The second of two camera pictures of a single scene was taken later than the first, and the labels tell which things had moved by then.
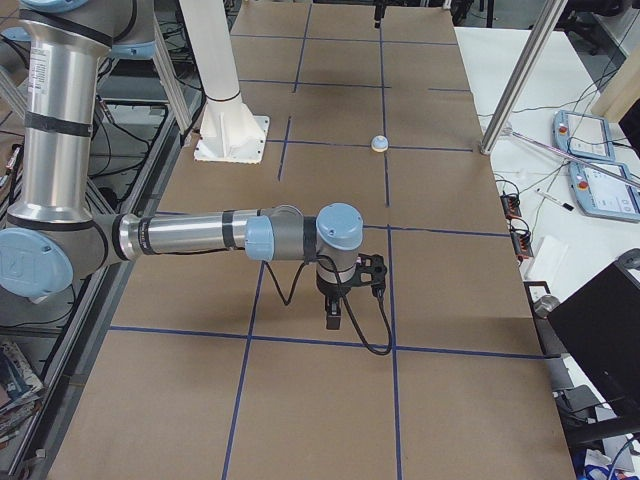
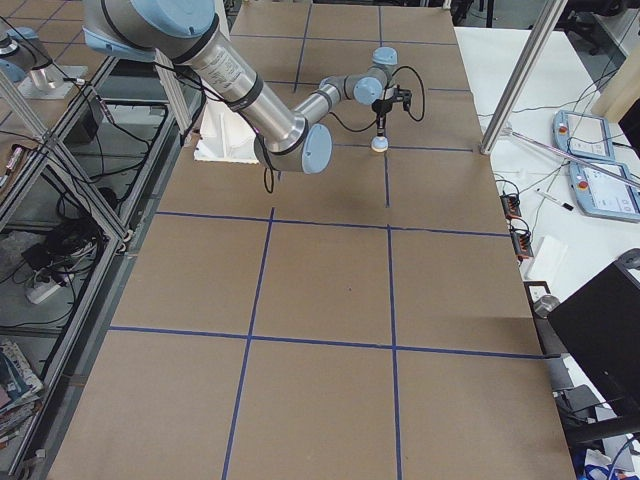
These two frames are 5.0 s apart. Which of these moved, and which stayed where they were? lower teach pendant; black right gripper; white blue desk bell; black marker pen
Moved: black right gripper
Stayed: black marker pen; white blue desk bell; lower teach pendant
